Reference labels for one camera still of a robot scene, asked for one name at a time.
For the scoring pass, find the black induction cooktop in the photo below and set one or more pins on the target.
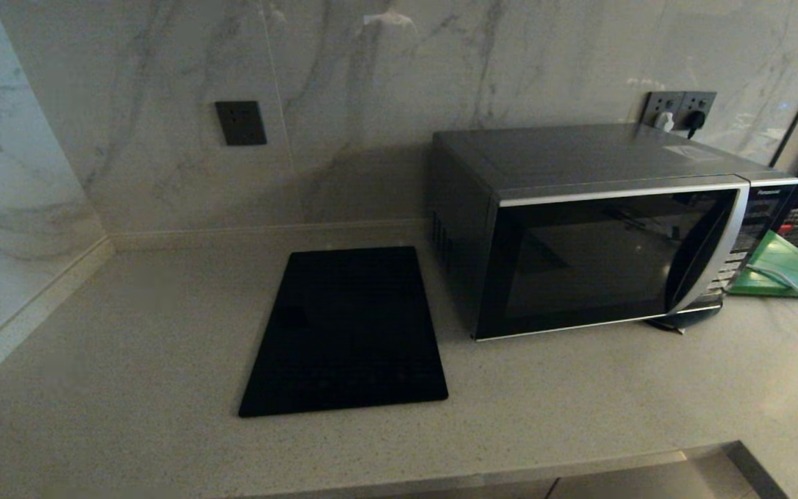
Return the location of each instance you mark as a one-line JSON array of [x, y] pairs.
[[347, 333]]

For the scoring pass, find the green cutting board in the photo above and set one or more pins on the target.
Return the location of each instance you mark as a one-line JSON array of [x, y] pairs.
[[790, 270]]

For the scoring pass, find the silver black microwave oven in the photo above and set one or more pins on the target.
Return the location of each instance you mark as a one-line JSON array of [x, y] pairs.
[[579, 156]]

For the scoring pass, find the white power plug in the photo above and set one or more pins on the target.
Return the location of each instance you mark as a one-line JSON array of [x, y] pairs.
[[663, 121]]

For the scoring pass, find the black power plug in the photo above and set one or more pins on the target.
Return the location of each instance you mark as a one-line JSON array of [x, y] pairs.
[[695, 120]]

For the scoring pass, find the dark single wall socket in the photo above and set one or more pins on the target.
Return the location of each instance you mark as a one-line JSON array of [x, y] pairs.
[[240, 123]]

